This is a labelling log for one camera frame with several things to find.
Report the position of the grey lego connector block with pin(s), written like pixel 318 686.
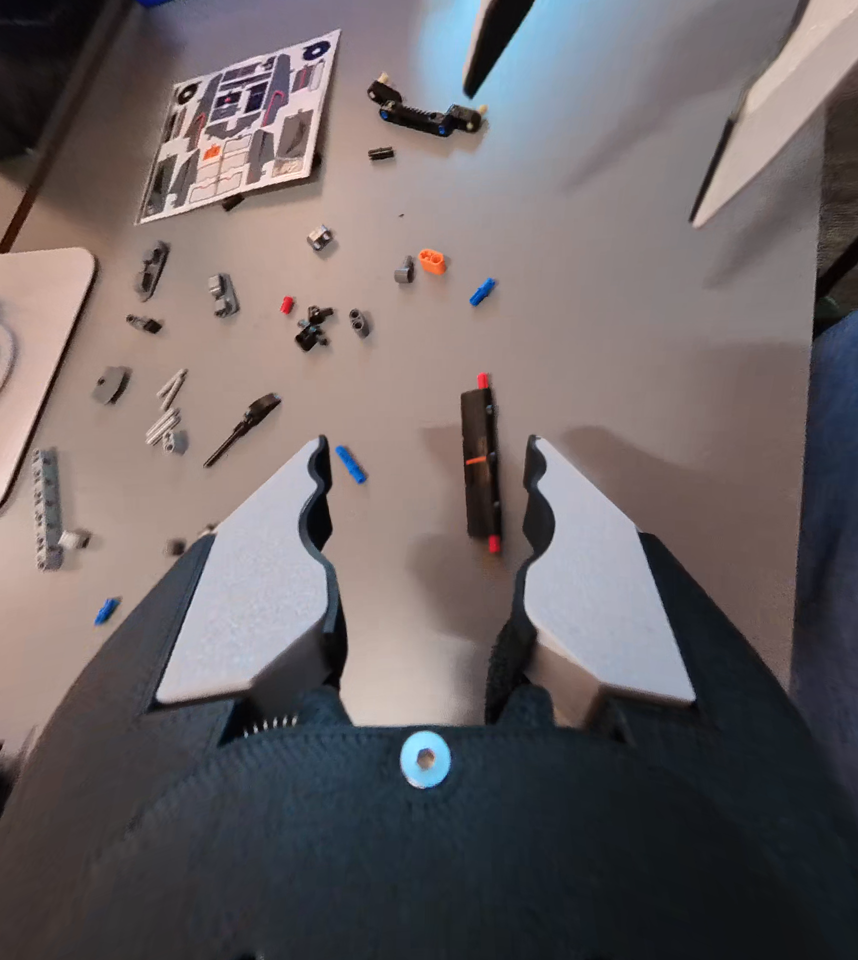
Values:
pixel 321 238

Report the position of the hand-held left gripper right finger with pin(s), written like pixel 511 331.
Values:
pixel 601 600

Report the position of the black lego cross connector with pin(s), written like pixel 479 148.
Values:
pixel 311 336

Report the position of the grey lego panel piece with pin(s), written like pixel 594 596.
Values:
pixel 110 385

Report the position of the black lego shock absorber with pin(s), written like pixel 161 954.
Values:
pixel 481 465

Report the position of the dark grey two-hole lego beam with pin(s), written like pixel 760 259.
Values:
pixel 359 322

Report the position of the black blade piece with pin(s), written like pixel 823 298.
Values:
pixel 245 424

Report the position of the small blue lego pin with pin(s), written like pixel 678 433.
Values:
pixel 107 611

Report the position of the black lego beam with pins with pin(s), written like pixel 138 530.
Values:
pixel 425 112

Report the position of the light grey lego axle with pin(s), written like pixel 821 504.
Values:
pixel 159 426
pixel 178 384
pixel 166 424
pixel 168 390

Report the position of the blue-grey two-hole lego beam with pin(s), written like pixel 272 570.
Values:
pixel 175 442

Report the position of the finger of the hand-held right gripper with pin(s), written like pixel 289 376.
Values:
pixel 493 37
pixel 811 90

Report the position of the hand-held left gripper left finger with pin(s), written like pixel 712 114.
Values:
pixel 249 600

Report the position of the black lego pin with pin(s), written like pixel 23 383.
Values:
pixel 381 153

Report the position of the sticker sheet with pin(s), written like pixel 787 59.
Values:
pixel 241 127

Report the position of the small light grey lego beam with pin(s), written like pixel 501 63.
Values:
pixel 76 538

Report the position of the long dark grey lego panel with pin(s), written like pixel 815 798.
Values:
pixel 150 270
pixel 223 295

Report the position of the long grey lego beam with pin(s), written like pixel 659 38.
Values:
pixel 46 510

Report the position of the grey lego pin connector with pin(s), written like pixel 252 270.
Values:
pixel 404 271

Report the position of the blue lego axle pin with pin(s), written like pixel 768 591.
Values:
pixel 483 292

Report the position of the short black lego piece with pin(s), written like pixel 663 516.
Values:
pixel 232 201

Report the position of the long blue lego pin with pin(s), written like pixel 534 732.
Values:
pixel 351 464

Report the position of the orange two-hole lego beam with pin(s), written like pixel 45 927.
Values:
pixel 433 261

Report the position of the black lego clip piece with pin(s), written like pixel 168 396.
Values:
pixel 144 324

